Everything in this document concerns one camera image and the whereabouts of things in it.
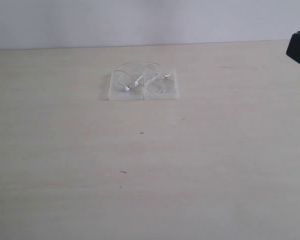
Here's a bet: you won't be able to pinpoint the white wired earphones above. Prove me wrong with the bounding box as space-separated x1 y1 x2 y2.
113 61 172 96

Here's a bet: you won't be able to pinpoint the clear plastic storage case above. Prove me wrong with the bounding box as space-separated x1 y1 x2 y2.
108 69 180 101

